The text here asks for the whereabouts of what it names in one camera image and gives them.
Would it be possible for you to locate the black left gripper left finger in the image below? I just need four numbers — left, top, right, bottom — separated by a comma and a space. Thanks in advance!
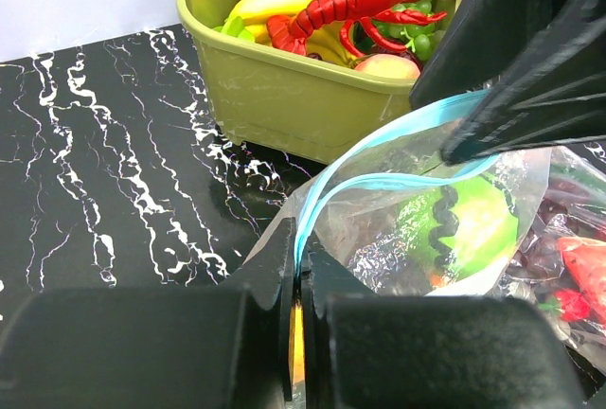
1, 219, 295, 408

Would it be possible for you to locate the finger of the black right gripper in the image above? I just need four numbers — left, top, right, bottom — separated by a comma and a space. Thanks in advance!
410, 0, 605, 165

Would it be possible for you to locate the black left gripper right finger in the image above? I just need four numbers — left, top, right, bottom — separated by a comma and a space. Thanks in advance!
301, 240, 584, 408

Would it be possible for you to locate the blue zip top bag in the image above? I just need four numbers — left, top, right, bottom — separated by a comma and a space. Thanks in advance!
254, 90, 551, 295

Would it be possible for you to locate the green fake melon ball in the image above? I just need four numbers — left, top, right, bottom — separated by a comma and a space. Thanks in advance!
396, 173, 519, 289

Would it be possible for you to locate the fake peach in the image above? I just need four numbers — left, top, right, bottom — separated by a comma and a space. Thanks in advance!
354, 54, 420, 80

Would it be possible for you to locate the bag with watermelon slice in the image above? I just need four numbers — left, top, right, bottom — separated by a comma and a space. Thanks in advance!
495, 148, 605, 370

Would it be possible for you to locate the fake watermelon slice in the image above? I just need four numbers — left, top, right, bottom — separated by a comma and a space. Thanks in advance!
557, 237, 605, 326

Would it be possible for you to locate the yellow fake banana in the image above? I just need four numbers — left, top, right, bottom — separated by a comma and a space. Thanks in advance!
215, 0, 356, 66

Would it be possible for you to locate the olive green plastic bin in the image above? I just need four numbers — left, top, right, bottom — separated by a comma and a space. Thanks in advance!
176, 0, 413, 164

